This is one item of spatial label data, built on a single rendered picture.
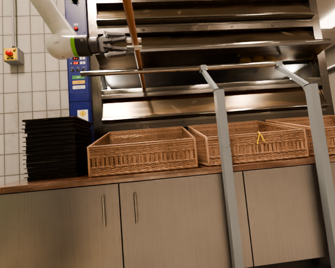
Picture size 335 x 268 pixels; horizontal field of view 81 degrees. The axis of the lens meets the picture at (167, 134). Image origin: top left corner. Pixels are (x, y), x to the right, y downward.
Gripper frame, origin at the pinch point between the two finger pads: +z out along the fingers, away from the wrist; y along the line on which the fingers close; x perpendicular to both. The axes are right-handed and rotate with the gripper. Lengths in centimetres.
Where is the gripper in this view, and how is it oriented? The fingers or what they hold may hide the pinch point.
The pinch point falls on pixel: (134, 43)
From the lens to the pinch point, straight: 104.1
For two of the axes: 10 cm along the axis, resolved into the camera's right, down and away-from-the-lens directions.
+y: 0.8, 9.9, -0.9
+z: 9.9, -0.7, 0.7
